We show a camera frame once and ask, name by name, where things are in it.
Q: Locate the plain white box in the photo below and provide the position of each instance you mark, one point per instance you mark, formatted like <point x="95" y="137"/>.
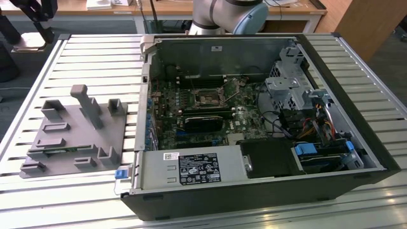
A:
<point x="99" y="5"/>

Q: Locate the white paper sheet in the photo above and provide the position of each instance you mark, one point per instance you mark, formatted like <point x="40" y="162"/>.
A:
<point x="285" y="2"/>

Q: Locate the grey plastic parts rack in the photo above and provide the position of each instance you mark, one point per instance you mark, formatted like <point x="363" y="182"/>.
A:
<point x="79" y="133"/>

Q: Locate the silver power supply unit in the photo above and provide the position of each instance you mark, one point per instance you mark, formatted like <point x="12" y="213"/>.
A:
<point x="153" y="167"/>

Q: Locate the graphics card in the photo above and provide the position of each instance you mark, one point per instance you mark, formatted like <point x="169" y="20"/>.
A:
<point x="203" y="124"/>

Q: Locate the silver finned heatsink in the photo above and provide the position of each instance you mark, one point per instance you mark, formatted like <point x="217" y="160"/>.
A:
<point x="238" y="138"/>

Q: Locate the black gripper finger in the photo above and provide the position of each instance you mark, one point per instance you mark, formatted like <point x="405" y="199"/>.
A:
<point x="43" y="28"/>
<point x="10" y="28"/>

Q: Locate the black plastic cover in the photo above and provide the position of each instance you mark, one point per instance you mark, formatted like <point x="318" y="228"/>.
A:
<point x="270" y="158"/>

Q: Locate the blue case latch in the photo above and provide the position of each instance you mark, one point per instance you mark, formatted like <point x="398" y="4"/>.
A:
<point x="122" y="173"/>

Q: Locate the wooden desk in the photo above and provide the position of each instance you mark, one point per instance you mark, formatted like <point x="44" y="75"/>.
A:
<point x="70" y="7"/>

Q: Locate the black PC case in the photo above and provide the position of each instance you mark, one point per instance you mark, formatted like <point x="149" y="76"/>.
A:
<point x="222" y="205"/>

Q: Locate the green RAM stick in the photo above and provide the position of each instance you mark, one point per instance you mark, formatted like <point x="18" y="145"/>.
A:
<point x="78" y="149"/>
<point x="207" y="112"/>

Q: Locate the small blue plastic clip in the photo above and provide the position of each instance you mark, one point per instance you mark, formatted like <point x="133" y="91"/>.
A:
<point x="349" y="145"/>

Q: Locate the silver CPU chip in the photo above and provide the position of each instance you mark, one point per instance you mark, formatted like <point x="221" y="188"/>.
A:
<point x="28" y="44"/>

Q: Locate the green motherboard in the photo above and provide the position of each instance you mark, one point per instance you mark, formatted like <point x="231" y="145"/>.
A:
<point x="251" y="119"/>

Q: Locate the silver metal drive cage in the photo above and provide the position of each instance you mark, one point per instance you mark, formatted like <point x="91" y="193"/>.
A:
<point x="283" y="93"/>

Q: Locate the CPU socket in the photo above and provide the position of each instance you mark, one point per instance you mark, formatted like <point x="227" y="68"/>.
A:
<point x="209" y="98"/>

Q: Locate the wooden cabinet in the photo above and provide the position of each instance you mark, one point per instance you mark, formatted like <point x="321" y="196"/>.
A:
<point x="366" y="28"/>

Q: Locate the hard disk in blue carrier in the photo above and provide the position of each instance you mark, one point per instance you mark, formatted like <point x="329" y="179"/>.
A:
<point x="305" y="149"/>

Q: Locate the white box with dark print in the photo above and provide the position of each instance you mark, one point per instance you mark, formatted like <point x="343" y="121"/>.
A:
<point x="126" y="3"/>

